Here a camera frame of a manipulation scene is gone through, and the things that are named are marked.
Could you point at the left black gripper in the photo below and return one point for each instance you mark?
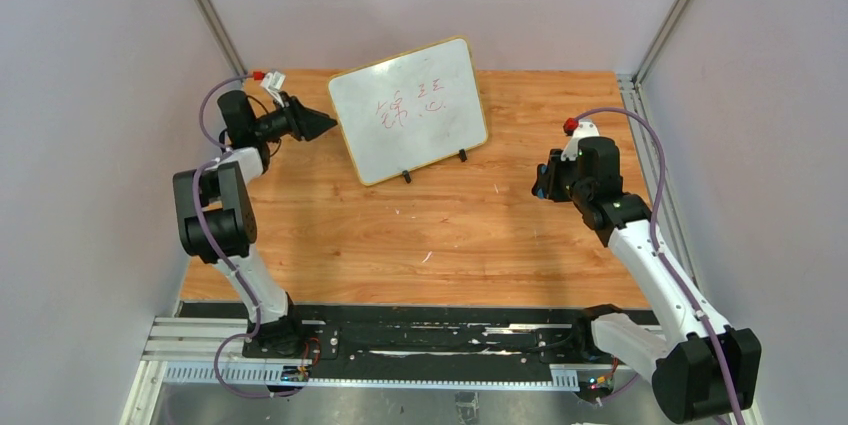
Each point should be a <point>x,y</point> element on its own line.
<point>298,121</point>

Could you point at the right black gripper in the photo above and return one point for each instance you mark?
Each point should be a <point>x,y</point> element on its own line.
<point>548,180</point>

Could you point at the yellow framed whiteboard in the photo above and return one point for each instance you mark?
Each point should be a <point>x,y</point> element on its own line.
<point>409,111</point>

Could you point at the blue black eraser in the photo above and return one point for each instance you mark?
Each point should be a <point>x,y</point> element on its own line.
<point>539,186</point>

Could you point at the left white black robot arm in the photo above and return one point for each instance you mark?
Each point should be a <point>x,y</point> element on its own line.
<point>217,224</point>

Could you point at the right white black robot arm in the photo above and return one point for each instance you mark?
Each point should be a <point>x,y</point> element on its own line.
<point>701,366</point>

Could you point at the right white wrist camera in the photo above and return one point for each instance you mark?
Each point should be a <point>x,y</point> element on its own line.
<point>576,130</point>

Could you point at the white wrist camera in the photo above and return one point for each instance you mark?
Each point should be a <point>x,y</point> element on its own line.
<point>272,83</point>
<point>576,130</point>

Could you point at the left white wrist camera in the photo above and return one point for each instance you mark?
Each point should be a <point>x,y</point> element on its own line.
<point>272,83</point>

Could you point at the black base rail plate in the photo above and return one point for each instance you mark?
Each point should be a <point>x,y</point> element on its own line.
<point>441,344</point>

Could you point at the left aluminium corner post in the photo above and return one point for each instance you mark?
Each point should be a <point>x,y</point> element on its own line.
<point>221,36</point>

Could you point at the aluminium corner post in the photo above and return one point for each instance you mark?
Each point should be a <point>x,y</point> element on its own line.
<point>221,36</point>
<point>660,40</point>

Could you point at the aluminium frame rails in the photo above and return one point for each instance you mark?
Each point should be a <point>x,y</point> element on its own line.
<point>215,350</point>

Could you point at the right aluminium corner post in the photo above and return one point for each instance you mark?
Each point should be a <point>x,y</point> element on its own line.
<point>660,40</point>

